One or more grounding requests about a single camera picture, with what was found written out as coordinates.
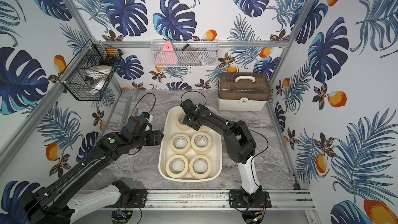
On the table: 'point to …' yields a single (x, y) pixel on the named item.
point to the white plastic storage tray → (185, 154)
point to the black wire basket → (91, 54)
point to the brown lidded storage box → (243, 91)
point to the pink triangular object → (166, 58)
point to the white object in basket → (97, 75)
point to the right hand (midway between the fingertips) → (188, 122)
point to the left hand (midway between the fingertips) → (157, 133)
